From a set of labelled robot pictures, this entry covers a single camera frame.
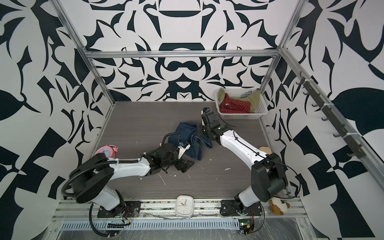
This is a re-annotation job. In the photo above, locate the black corrugated cable hose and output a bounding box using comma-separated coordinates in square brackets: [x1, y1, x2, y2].
[88, 203, 121, 238]

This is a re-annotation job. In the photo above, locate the brown plush toy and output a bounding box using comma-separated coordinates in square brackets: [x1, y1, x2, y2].
[269, 197, 291, 216]

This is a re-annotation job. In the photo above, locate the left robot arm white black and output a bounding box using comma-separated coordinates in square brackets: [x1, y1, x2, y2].
[61, 134, 194, 217]

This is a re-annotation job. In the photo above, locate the blue denim skirt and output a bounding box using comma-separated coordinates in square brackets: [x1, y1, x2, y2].
[168, 122, 213, 161]

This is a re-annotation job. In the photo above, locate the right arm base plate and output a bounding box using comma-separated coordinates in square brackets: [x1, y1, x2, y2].
[220, 200, 263, 217]

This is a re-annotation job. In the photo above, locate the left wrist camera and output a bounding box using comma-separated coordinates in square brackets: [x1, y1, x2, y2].
[178, 142, 191, 159]

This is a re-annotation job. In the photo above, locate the white plastic laundry basket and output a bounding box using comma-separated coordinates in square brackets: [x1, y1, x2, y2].
[214, 88, 268, 120]

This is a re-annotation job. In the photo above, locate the white square clock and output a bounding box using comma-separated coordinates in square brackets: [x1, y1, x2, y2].
[175, 195, 195, 218]

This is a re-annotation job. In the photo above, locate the olive green skirt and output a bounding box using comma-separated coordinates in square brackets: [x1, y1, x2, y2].
[217, 89, 261, 114]

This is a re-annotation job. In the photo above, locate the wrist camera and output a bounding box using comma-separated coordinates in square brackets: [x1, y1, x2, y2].
[178, 142, 191, 159]
[201, 108, 210, 115]

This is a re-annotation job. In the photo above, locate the pink alarm clock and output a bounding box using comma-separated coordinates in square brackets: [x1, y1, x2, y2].
[95, 145, 119, 159]

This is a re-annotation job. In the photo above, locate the green circuit board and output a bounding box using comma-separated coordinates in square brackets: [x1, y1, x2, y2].
[239, 219, 255, 235]

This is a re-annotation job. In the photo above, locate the white slotted cable duct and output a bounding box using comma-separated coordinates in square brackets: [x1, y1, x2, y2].
[59, 218, 241, 232]

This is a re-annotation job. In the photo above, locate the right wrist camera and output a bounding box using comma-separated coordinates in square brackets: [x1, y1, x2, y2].
[201, 108, 210, 115]

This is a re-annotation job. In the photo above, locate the red polka dot skirt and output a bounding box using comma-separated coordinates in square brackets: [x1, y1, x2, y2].
[219, 94, 251, 114]

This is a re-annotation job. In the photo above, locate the grey wall hook rack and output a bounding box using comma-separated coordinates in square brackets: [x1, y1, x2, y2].
[297, 72, 367, 159]

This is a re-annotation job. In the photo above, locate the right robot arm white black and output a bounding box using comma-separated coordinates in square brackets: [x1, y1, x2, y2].
[198, 108, 288, 210]

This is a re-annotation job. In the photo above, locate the aluminium frame rail front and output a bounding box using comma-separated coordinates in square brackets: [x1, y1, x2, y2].
[52, 197, 308, 220]

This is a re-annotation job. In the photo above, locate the aluminium frame crossbar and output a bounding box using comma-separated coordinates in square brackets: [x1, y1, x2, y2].
[85, 50, 278, 59]

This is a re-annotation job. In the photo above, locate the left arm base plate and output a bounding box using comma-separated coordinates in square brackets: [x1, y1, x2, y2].
[97, 201, 142, 218]

